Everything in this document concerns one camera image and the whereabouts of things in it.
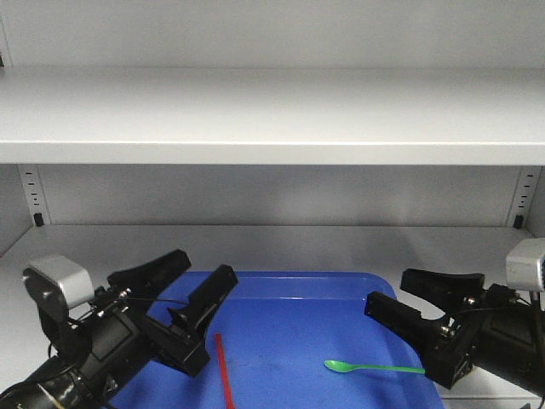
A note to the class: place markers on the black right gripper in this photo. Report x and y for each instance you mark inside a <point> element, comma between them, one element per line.
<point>500,333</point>

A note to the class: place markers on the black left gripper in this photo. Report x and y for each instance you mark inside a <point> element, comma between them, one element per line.
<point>121,338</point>

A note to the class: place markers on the green plastic spoon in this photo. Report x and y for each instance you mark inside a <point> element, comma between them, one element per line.
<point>345,367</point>

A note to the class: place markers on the red plastic spoon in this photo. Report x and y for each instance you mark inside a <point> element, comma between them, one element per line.
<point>229,401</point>

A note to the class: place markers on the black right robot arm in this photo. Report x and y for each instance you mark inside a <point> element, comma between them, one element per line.
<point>488,327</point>

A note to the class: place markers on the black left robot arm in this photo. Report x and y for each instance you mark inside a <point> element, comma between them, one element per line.
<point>51,385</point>

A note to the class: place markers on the blue plastic tray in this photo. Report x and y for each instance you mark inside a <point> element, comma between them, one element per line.
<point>277,330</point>

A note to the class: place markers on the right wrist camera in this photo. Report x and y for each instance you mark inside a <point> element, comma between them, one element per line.
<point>525,265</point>

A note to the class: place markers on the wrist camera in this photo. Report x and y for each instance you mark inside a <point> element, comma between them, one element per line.
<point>525,265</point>
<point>57,284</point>

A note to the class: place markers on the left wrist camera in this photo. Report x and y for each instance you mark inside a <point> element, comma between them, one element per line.
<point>57,284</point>

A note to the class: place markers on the white wall cabinet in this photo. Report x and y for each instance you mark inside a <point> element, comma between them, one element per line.
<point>361,136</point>

